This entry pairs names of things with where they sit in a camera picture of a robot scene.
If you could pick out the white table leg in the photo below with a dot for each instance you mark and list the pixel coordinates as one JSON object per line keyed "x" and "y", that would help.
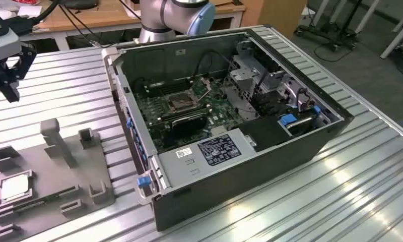
{"x": 398, "y": 37}

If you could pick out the black wheeled cart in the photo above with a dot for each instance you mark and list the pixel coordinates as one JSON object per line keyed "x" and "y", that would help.
{"x": 347, "y": 25}

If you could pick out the grey plastic parts rack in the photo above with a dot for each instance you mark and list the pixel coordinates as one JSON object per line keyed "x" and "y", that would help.
{"x": 54, "y": 181}

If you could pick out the RAM slot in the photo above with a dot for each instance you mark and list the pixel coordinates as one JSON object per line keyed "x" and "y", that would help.
{"x": 171, "y": 90}
{"x": 168, "y": 84}

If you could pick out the small blue clip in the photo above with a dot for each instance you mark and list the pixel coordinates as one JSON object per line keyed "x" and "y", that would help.
{"x": 316, "y": 110}

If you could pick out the grey metal drive cage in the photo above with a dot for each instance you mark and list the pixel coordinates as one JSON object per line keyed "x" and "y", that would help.
{"x": 244, "y": 75}

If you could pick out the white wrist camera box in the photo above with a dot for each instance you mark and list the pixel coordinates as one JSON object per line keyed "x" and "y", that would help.
{"x": 2, "y": 48}

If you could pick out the black monitor base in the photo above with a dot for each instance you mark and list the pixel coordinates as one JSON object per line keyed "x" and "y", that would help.
{"x": 80, "y": 2}

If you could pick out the green motherboard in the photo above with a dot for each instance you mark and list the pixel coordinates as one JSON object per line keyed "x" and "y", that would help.
{"x": 219, "y": 111}

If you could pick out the black plastic drive cover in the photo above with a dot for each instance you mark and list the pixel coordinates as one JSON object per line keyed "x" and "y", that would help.
{"x": 263, "y": 133}

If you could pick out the black grey PC case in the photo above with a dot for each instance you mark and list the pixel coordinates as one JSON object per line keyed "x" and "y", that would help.
{"x": 239, "y": 196}

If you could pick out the white labelled box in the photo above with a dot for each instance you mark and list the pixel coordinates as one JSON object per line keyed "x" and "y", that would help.
{"x": 30, "y": 11}

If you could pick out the wooden cabinet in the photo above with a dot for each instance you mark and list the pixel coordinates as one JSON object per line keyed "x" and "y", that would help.
{"x": 279, "y": 15}

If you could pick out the blue slot latch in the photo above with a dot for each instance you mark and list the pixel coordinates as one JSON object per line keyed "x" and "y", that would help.
{"x": 128, "y": 122}

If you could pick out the green RAM stick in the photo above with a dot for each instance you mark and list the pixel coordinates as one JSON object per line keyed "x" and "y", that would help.
{"x": 36, "y": 201}

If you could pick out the grey power supply with label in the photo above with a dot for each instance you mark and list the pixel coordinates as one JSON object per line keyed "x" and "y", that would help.
{"x": 177, "y": 171}

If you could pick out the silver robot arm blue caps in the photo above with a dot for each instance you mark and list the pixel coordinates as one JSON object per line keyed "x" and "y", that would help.
{"x": 161, "y": 15}

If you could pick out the blue disk carrier latch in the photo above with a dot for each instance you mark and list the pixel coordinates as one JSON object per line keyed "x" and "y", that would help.
{"x": 287, "y": 119}

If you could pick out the CPU socket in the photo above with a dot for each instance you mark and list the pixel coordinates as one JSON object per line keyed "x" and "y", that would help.
{"x": 181, "y": 103}

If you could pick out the wooden desk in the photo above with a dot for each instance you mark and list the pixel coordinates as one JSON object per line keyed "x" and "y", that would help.
{"x": 98, "y": 15}

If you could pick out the small silver heat sink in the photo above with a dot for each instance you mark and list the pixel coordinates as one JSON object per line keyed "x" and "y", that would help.
{"x": 219, "y": 131}

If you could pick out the silver CPU green edge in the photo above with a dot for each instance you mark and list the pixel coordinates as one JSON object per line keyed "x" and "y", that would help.
{"x": 15, "y": 187}

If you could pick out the black oval fan shroud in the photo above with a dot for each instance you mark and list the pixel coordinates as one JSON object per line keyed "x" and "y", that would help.
{"x": 188, "y": 123}

